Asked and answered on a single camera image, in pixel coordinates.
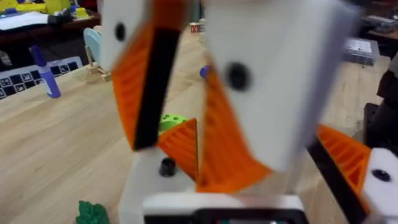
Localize blue electric screwdriver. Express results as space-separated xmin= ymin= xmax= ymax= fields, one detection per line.
xmin=29 ymin=45 xmax=62 ymax=99

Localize white paper sheet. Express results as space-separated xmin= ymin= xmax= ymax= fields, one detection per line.
xmin=0 ymin=11 xmax=50 ymax=31

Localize finger of the white orange right gripper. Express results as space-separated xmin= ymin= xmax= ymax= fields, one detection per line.
xmin=99 ymin=0 xmax=188 ymax=151
xmin=195 ymin=0 xmax=360 ymax=194

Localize green disc with holes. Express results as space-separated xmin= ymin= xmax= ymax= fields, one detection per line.
xmin=158 ymin=113 xmax=189 ymax=136

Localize grey flat box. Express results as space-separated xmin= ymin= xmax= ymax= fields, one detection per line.
xmin=341 ymin=37 xmax=381 ymax=67

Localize pale blue plate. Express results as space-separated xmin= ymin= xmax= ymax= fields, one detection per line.
xmin=83 ymin=27 xmax=103 ymax=63

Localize small purple toy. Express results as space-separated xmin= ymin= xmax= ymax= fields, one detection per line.
xmin=198 ymin=65 xmax=211 ymax=79

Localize black white checker board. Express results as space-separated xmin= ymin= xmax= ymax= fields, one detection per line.
xmin=0 ymin=55 xmax=83 ymax=100

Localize small wooden peg rack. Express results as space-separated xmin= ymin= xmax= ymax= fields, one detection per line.
xmin=85 ymin=46 xmax=113 ymax=83

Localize yellow toy blocks heap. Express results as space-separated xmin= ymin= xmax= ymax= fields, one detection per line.
xmin=0 ymin=0 xmax=91 ymax=20

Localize bare white left gripper left finger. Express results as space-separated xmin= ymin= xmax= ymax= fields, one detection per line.
xmin=118 ymin=145 xmax=200 ymax=224

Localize white orange left gripper right finger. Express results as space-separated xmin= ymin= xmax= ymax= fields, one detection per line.
xmin=306 ymin=124 xmax=398 ymax=224

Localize green vegetable toy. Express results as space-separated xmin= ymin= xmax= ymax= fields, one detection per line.
xmin=75 ymin=200 xmax=110 ymax=224

